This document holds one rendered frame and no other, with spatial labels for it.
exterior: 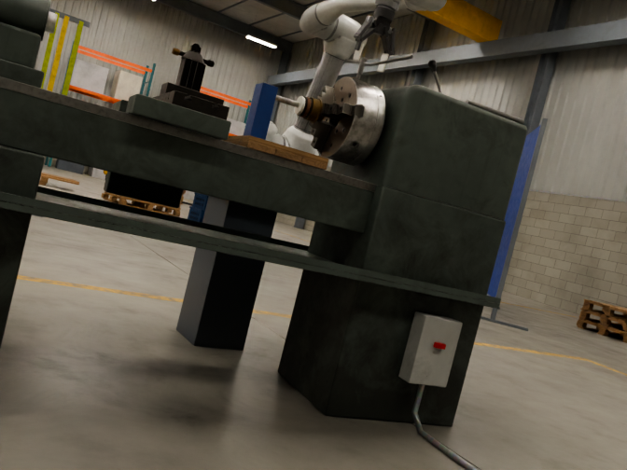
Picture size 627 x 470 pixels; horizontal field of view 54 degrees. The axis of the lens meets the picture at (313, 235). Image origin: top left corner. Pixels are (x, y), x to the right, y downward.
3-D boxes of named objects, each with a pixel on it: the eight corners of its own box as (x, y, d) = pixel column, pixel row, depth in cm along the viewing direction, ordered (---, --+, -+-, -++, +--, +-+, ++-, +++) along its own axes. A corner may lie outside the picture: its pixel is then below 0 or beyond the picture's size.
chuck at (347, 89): (326, 157, 255) (349, 82, 251) (361, 169, 227) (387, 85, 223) (307, 151, 251) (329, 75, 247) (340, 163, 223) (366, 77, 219)
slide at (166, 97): (193, 124, 236) (196, 112, 236) (226, 120, 197) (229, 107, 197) (146, 110, 228) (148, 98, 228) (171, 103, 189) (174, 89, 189)
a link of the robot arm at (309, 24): (316, -6, 265) (342, 6, 272) (295, 6, 280) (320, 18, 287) (312, 23, 264) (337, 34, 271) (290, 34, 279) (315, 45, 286)
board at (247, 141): (286, 166, 249) (289, 156, 249) (326, 170, 217) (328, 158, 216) (216, 145, 236) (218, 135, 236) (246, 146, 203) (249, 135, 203)
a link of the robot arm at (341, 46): (264, 159, 306) (301, 171, 317) (275, 172, 293) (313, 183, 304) (326, 6, 282) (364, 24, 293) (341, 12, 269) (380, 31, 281)
